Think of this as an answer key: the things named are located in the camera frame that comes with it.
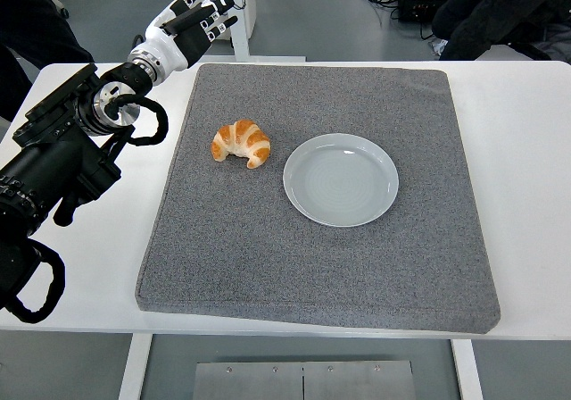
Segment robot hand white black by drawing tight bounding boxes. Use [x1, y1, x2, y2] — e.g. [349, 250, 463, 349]
[145, 0, 242, 73]

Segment golden croissant bread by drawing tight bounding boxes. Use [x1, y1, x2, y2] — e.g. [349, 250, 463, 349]
[210, 119, 272, 170]

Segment light grey round plate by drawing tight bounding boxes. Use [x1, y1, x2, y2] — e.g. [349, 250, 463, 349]
[283, 132, 400, 229]

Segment grey chair leg with caster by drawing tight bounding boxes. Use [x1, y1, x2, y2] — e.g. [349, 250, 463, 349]
[44, 0, 71, 20]

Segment person in dark clothing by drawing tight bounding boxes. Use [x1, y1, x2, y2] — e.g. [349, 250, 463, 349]
[0, 0, 95, 122]
[431, 0, 571, 64]

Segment grey speckled mat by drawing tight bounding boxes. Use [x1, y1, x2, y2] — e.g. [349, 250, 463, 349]
[135, 62, 501, 333]

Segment white table leg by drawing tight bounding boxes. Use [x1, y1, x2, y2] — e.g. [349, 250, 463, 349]
[451, 339, 485, 400]
[118, 333, 153, 400]

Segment white stand post with foot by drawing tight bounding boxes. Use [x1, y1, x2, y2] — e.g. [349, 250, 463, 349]
[221, 0, 309, 65]

